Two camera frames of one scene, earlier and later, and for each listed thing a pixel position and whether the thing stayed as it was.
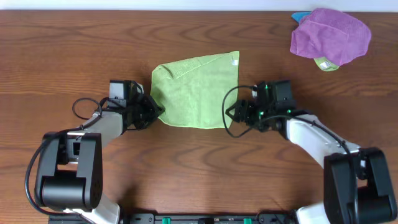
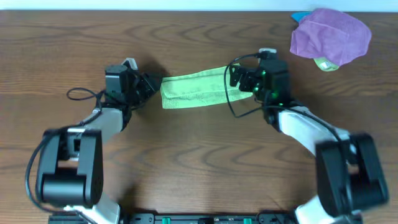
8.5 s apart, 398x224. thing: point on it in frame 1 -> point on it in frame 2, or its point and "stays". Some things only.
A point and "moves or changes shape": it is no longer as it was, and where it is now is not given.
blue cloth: (298, 15) stays
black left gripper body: (144, 111) -> (147, 86)
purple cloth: (331, 33) stays
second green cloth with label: (323, 64) stays
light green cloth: (191, 91) moves or changes shape
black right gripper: (243, 112) -> (249, 74)
